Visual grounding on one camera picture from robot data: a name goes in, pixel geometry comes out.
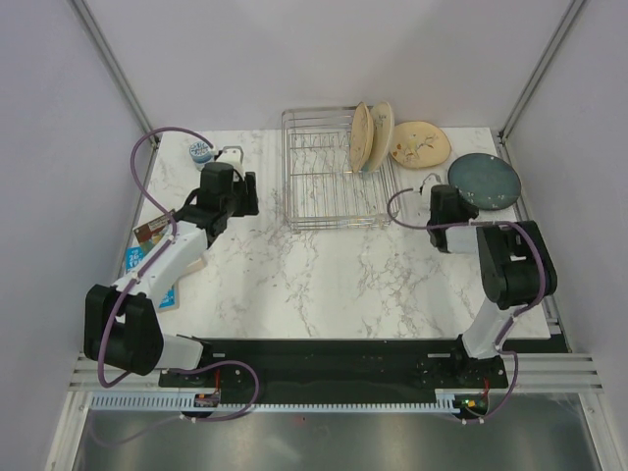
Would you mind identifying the dark teal plate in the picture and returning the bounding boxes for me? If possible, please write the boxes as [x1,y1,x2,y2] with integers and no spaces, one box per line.
[447,152,522,211]

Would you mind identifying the blue and cream plate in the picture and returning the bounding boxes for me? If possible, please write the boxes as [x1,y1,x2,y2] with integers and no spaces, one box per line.
[362,101,395,173]

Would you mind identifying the cream plate with yellow bird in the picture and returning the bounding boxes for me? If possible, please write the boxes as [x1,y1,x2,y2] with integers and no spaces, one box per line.
[349,102,374,173]

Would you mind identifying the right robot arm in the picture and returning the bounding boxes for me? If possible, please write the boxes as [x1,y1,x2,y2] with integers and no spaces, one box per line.
[428,184,557,387]

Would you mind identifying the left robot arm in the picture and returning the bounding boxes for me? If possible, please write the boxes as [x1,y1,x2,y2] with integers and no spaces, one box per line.
[83,162,259,388]

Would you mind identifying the small blue-lidded jar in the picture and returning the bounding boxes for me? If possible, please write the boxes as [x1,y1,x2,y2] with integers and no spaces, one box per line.
[188,140,218,171]

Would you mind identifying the cream plate with blue bird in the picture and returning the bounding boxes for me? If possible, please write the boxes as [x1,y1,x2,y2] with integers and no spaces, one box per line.
[390,121,451,170]

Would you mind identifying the brown and yellow book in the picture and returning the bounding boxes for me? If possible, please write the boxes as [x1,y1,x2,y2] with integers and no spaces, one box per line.
[133,215,170,252]

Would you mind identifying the blue paperback book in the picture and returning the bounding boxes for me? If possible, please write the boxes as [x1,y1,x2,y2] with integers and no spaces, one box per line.
[125,246,206,313]

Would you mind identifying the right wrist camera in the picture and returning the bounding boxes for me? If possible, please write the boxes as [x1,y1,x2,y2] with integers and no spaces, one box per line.
[419,173,443,210]

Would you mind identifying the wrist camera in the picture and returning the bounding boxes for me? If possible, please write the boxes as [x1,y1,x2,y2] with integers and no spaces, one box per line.
[419,173,443,210]
[215,145,245,179]

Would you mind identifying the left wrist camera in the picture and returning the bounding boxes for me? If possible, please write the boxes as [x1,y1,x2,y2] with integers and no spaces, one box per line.
[215,145,245,179]

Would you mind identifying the metal wire dish rack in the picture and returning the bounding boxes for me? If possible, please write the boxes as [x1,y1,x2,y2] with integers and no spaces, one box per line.
[282,106,398,232]

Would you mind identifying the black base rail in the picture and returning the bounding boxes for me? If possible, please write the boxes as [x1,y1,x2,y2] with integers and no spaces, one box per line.
[159,340,508,405]

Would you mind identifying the white cable duct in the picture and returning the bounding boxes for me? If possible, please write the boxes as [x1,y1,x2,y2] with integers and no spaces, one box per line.
[90,392,221,412]

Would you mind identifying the aluminium frame profile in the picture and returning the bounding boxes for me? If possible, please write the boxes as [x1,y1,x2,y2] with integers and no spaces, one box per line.
[68,0,153,133]

